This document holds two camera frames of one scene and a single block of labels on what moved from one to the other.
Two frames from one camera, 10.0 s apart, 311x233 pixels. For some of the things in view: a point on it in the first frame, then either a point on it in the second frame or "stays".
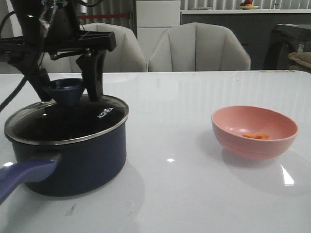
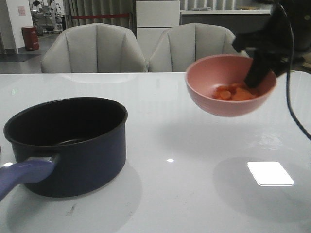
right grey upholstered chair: (196, 46) stays
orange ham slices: (259, 136) → (233, 92)
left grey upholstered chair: (128, 57) stays
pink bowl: (251, 133) → (216, 84)
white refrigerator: (153, 18) stays
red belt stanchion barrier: (119, 14) stays
